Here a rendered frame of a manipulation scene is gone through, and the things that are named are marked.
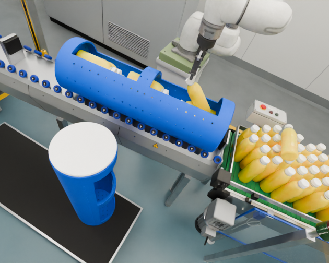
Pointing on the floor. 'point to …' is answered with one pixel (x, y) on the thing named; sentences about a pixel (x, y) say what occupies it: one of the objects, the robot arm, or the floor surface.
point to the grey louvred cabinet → (125, 24)
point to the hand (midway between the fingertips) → (192, 76)
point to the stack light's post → (263, 246)
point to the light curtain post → (34, 24)
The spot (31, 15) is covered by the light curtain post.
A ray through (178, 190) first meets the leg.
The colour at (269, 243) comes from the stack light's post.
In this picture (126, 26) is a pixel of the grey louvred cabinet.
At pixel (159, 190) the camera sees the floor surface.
